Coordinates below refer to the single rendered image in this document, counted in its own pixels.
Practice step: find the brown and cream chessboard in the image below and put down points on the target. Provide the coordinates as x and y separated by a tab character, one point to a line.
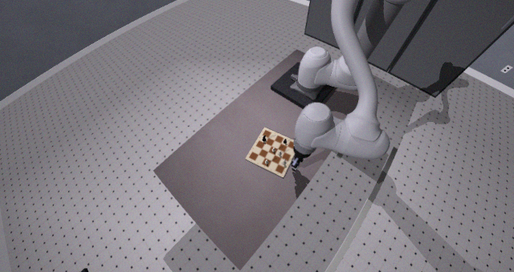
262	151

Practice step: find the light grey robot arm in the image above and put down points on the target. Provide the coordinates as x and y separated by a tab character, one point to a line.
358	134

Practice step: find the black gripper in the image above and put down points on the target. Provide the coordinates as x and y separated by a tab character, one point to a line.
298	158

